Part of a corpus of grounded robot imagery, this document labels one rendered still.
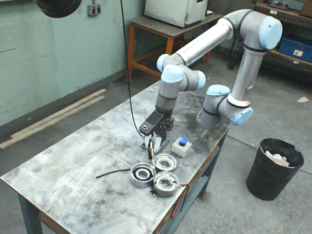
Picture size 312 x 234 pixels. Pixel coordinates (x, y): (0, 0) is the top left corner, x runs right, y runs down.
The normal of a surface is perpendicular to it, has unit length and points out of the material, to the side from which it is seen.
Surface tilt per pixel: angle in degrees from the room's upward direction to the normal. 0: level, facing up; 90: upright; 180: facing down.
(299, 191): 0
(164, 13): 90
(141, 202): 0
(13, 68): 90
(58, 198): 0
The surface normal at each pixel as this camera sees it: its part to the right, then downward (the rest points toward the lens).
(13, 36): 0.84, 0.41
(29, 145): 0.15, -0.80
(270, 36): 0.59, 0.43
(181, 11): -0.55, 0.42
